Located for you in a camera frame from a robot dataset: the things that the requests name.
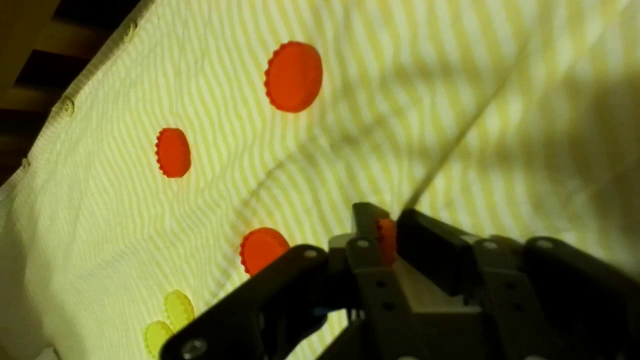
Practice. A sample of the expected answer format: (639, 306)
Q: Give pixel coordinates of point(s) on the yellow game disc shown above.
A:
(155, 337)
(179, 311)

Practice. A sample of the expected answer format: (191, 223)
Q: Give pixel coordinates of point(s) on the yellow striped bed sheet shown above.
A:
(501, 117)

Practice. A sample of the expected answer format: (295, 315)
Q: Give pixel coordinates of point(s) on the orange game disc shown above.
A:
(293, 77)
(386, 238)
(261, 247)
(173, 152)

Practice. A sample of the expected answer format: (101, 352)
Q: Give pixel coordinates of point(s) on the wooden bunk bed frame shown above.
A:
(44, 44)

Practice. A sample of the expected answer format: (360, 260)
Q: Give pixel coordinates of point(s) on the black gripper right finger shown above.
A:
(452, 270)

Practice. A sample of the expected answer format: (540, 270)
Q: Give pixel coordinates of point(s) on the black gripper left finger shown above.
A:
(374, 282)

